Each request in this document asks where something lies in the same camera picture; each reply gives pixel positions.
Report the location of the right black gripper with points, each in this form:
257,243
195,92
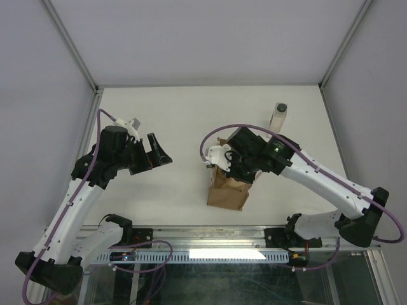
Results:
234,156

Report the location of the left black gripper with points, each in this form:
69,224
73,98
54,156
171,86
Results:
156,157

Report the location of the clear square bottle front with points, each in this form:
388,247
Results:
278,117

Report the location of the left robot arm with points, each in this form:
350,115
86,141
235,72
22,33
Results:
57,262

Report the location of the burlap canvas tote bag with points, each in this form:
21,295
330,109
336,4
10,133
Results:
226,193

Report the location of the small circuit board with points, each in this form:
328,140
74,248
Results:
122,256

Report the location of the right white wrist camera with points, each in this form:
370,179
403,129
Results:
216,156

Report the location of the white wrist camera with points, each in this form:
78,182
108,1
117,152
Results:
216,156
131,126

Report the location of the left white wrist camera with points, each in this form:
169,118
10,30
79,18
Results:
131,126

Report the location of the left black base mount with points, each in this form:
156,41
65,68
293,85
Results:
140,237

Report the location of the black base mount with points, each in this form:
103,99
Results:
275,238
140,237

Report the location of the aluminium mounting rail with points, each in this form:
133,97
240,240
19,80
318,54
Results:
183,237

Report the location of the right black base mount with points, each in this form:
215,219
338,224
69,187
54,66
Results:
275,238

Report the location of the slotted cable duct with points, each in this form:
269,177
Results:
205,256

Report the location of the left aluminium frame post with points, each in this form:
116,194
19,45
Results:
68,42

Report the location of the aluminium frame post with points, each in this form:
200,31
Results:
346,42
68,42

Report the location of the right aluminium frame post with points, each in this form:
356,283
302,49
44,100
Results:
346,42

